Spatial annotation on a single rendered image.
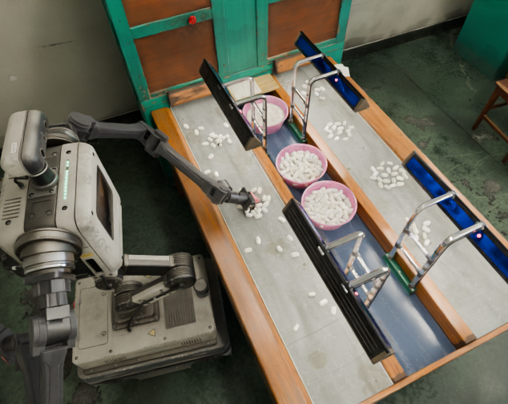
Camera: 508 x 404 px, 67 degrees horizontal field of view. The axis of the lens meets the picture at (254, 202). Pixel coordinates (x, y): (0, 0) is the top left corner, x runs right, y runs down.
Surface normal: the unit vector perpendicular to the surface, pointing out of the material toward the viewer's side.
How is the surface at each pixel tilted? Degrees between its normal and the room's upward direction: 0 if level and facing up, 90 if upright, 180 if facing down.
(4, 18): 90
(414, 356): 0
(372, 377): 0
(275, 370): 0
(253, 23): 90
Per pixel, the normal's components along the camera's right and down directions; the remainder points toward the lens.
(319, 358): -0.03, -0.58
